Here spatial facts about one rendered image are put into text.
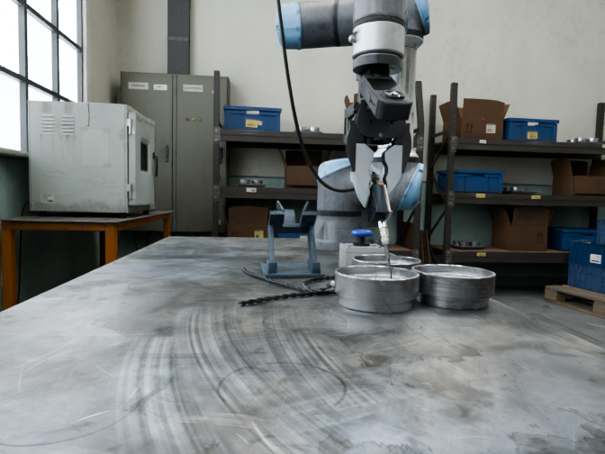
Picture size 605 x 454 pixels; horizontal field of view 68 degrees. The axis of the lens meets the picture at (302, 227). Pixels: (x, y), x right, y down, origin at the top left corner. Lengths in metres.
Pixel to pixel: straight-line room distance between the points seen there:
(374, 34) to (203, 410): 0.53
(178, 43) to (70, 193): 2.38
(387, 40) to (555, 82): 5.07
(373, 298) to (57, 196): 2.51
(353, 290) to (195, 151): 3.95
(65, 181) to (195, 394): 2.59
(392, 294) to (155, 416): 0.31
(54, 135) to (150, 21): 2.38
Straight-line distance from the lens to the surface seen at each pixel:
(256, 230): 4.09
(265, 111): 4.17
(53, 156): 2.90
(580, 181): 5.11
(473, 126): 4.57
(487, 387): 0.36
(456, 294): 0.57
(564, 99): 5.73
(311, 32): 0.81
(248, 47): 4.83
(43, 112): 2.94
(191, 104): 4.48
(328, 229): 1.11
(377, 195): 0.63
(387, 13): 0.69
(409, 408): 0.32
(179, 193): 4.42
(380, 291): 0.52
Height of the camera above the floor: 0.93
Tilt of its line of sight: 4 degrees down
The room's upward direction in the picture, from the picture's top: 1 degrees clockwise
